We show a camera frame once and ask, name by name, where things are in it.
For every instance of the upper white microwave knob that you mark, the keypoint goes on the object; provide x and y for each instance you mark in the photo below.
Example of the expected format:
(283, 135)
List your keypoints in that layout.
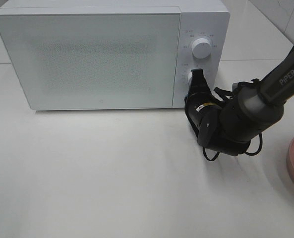
(201, 47)

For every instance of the white microwave knob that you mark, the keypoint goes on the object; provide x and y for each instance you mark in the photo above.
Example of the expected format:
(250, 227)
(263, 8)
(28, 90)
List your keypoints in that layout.
(201, 47)
(189, 78)

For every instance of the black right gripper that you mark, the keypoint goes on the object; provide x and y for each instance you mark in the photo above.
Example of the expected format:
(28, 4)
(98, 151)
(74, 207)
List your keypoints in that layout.
(202, 111)

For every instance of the white microwave oven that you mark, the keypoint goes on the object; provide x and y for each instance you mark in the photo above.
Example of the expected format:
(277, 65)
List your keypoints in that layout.
(197, 18)

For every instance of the lower white microwave knob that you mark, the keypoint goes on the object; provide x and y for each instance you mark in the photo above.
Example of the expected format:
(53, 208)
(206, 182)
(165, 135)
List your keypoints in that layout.
(189, 78)

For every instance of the white microwave door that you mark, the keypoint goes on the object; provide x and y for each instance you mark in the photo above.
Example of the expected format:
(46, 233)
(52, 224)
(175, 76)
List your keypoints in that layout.
(74, 62)

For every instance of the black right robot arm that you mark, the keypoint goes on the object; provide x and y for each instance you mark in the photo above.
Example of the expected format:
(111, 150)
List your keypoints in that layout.
(228, 124)

